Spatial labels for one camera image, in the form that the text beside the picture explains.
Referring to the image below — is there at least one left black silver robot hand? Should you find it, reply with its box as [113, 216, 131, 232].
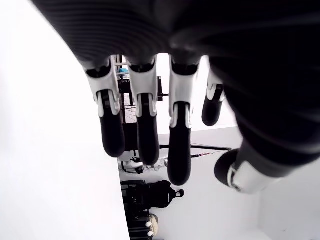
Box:
[31, 0, 320, 196]

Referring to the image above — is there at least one black rod stand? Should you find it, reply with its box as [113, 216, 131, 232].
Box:
[159, 142, 232, 151]

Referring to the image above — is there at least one white humanoid robot in background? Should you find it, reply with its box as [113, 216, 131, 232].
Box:
[119, 149, 145, 175]

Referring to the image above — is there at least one black backpack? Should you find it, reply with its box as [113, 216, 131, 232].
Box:
[149, 179, 186, 210]

